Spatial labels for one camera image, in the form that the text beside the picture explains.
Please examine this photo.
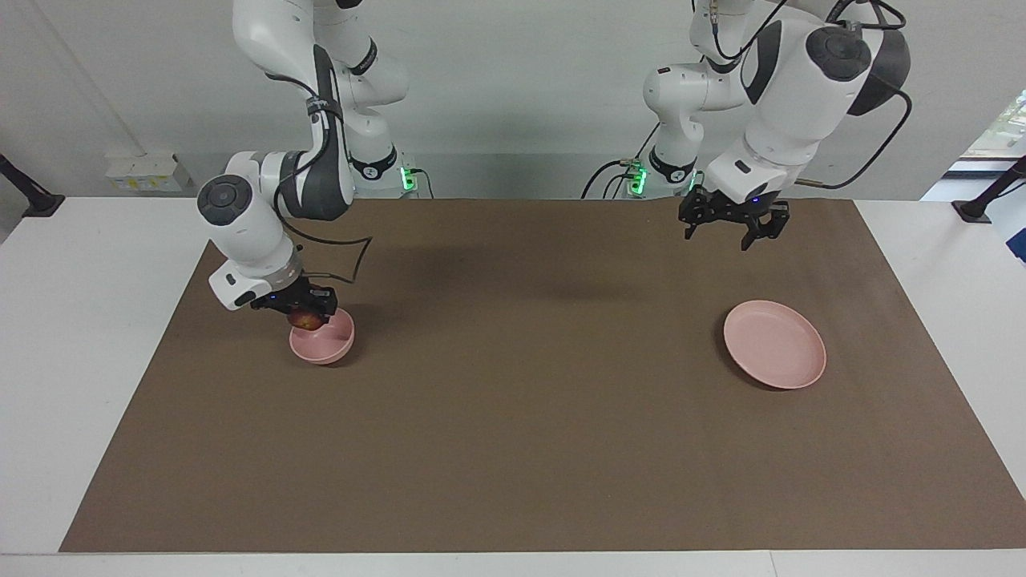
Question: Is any black clamp stand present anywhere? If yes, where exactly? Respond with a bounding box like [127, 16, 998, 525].
[0, 155, 66, 218]
[952, 156, 1026, 223]

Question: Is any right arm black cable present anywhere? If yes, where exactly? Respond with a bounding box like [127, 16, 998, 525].
[265, 72, 374, 287]

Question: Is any white wall socket box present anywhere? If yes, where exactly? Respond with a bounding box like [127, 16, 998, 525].
[104, 152, 194, 192]

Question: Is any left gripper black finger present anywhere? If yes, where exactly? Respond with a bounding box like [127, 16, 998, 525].
[679, 195, 717, 240]
[741, 202, 791, 252]

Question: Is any pink plate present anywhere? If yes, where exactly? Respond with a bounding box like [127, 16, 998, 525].
[723, 300, 827, 391]

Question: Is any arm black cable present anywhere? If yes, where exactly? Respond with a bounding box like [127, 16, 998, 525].
[265, 72, 374, 287]
[697, 0, 915, 191]

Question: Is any pink bowl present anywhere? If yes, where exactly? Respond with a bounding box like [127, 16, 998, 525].
[289, 308, 356, 366]

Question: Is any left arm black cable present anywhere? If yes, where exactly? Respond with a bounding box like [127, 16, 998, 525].
[697, 0, 915, 191]

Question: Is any brown table mat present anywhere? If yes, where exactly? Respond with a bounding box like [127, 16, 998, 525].
[60, 198, 1026, 554]

